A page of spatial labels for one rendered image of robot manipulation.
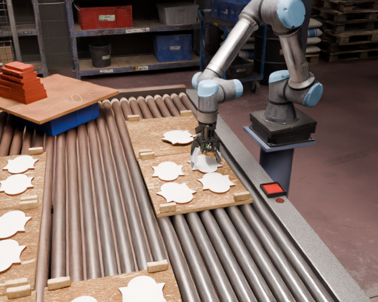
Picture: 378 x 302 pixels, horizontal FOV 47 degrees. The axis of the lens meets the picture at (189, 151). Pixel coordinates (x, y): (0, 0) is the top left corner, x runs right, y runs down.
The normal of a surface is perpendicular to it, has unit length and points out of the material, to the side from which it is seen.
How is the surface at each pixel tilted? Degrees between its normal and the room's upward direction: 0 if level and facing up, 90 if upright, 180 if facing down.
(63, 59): 90
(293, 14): 82
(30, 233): 0
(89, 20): 90
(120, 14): 90
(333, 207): 0
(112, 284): 0
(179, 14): 97
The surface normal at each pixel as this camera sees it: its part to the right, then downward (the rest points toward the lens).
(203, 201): 0.00, -0.89
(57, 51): 0.30, 0.43
